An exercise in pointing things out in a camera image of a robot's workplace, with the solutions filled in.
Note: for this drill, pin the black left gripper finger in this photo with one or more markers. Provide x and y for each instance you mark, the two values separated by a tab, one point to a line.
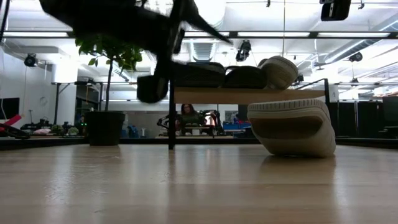
199	21

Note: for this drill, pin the black rubber slide sandal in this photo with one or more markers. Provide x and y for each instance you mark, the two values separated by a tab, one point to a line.
200	74
245	77

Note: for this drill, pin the wooden shelf black metal frame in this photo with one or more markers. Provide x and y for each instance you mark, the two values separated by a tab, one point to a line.
242	96

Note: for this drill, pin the grey rubber slide sandal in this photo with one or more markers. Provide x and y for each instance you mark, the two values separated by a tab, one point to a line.
292	130
280	73

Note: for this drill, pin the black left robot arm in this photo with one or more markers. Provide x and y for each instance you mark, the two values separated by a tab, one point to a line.
87	9

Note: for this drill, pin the black metal background table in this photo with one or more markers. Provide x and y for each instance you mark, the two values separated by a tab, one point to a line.
77	83

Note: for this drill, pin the person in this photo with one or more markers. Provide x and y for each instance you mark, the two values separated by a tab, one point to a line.
188	113

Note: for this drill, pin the black background monitor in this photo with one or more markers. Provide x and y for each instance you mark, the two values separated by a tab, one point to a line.
243	112

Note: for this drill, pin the green potted plant black pot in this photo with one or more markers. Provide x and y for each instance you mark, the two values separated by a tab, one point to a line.
104	127

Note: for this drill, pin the blue storage bins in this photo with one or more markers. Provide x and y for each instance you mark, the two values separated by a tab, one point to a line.
236	126

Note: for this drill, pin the round black ceiling fixture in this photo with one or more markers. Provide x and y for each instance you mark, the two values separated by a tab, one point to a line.
356	57
30	60

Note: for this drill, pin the pink red bar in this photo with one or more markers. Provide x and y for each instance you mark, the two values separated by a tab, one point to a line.
12	120

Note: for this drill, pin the black partition panels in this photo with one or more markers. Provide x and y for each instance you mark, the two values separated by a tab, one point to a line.
357	118

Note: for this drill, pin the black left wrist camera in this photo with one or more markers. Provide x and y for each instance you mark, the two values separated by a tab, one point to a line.
152	88

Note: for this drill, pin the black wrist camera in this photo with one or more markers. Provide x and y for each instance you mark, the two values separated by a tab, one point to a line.
335	9
152	88

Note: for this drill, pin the black aluminium table frame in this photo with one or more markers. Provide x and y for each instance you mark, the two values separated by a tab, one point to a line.
140	141

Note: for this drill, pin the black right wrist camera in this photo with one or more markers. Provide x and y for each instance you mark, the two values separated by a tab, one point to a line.
335	9

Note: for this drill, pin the black wall monitor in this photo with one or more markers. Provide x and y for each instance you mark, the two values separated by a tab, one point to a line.
9	108

